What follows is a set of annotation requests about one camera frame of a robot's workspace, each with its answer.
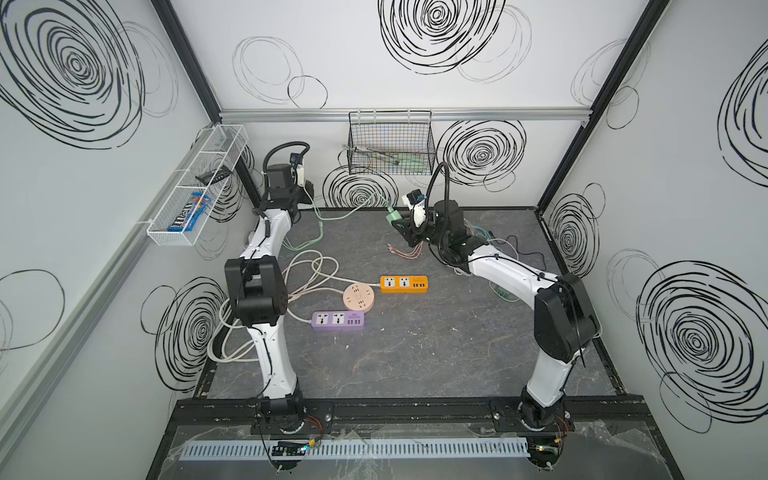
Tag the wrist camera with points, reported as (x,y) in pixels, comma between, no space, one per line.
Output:
(415,201)
(297,163)

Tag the white wire shelf basket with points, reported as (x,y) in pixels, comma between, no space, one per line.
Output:
(217,145)

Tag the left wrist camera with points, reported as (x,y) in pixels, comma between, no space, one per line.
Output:
(297,163)

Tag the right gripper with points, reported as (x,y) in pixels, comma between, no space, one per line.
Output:
(410,228)

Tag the pink round power strip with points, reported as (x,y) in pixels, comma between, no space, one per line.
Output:
(359,297)

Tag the grey cable duct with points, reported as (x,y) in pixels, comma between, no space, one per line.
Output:
(351,449)

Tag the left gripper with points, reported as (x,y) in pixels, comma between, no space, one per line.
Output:
(279,196)

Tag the purple power strip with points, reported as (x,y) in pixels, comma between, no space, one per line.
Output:
(346,320)

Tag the blue candy pack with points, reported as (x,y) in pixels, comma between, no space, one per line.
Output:
(194,207)

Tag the green item in basket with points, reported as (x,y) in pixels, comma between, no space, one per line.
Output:
(412,162)

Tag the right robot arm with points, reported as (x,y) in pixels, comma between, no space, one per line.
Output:
(564,320)

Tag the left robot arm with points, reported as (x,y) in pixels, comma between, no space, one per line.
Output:
(258,295)

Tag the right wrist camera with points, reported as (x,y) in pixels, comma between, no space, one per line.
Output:
(415,201)

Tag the black wire basket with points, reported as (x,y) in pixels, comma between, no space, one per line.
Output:
(374,136)

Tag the orange power strip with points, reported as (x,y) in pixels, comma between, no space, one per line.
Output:
(404,284)

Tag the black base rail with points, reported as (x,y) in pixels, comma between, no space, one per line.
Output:
(327,416)

